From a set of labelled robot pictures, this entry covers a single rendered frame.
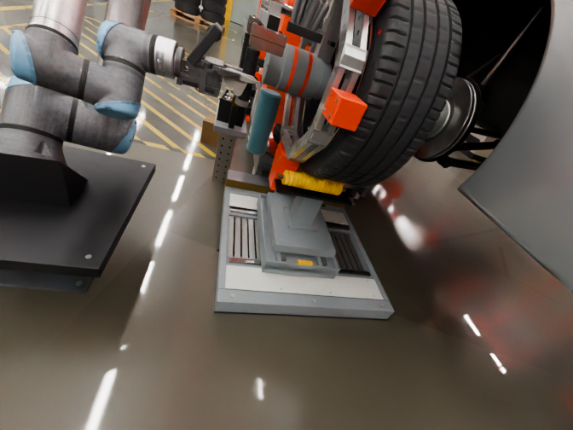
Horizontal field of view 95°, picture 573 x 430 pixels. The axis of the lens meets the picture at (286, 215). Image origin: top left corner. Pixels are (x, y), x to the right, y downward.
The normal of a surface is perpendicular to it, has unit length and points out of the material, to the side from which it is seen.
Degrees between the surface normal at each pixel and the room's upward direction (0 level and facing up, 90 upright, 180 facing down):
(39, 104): 47
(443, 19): 39
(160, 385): 0
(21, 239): 0
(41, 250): 0
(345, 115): 90
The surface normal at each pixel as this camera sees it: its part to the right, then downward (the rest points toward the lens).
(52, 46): 0.77, -0.18
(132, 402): 0.31, -0.76
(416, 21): 0.31, -0.05
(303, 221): 0.14, 0.64
